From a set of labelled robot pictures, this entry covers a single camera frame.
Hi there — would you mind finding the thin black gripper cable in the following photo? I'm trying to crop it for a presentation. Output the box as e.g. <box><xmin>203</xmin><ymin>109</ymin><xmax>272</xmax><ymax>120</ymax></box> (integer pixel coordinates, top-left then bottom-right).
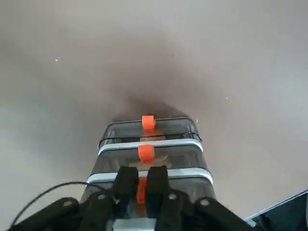
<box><xmin>11</xmin><ymin>181</ymin><xmax>116</xmax><ymax>228</ymax></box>

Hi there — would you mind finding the yellow-orange toy food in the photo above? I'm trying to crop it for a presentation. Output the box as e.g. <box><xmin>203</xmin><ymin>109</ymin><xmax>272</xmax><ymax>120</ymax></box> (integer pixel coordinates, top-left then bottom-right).
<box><xmin>139</xmin><ymin>129</ymin><xmax>167</xmax><ymax>143</ymax></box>

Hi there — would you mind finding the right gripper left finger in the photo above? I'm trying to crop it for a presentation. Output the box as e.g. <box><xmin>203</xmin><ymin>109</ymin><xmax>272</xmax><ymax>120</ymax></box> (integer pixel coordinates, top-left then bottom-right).
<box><xmin>11</xmin><ymin>166</ymin><xmax>140</xmax><ymax>231</ymax></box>

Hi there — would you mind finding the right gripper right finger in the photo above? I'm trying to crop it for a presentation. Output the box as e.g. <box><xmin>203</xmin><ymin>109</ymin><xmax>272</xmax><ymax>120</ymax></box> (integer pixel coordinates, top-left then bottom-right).
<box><xmin>145</xmin><ymin>165</ymin><xmax>257</xmax><ymax>231</ymax></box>

